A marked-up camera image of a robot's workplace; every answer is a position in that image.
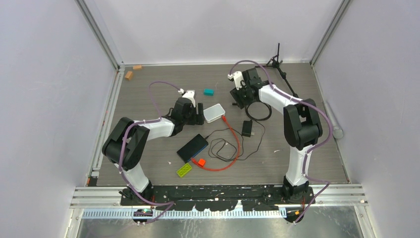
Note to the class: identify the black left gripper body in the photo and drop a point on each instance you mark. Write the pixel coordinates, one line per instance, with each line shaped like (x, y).
(193, 119)

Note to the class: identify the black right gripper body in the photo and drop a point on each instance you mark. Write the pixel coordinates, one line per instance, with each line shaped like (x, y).
(242, 96)

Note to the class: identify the white box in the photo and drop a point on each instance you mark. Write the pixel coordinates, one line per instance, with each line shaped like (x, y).
(213, 113)

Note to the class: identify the black network switch box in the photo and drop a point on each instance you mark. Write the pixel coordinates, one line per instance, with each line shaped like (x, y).
(192, 148)

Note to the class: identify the black power adapter with cord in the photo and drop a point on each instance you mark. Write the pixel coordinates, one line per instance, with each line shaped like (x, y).
(217, 144)

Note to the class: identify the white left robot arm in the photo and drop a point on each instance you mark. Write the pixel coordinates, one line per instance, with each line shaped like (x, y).
(126, 143)

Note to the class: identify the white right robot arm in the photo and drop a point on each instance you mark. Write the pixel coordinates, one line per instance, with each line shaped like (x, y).
(301, 124)

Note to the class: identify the teal block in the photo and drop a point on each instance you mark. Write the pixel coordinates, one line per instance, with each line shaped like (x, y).
(208, 92)

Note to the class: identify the black tripod stand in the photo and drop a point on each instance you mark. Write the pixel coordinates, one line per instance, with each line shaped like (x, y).
(275, 62)

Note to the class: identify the orange-red cube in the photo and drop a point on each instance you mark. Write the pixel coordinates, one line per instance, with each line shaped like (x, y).
(201, 162)

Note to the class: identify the green lego brick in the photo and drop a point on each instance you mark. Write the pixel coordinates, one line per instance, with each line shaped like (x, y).
(184, 170)

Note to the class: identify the orange block near corner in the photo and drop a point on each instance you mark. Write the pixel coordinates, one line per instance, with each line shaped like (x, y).
(129, 75)

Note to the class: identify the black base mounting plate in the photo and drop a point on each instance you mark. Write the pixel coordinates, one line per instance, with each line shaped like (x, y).
(223, 197)

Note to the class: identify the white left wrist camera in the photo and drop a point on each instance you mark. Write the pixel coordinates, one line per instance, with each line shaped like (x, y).
(188, 94)

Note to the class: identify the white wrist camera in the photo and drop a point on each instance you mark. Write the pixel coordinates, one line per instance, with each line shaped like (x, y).
(188, 94)
(237, 78)

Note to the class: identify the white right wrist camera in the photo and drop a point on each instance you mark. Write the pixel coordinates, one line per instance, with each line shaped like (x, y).
(237, 78)

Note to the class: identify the grey cylinder by wall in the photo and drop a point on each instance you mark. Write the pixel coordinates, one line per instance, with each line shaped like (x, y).
(337, 131)

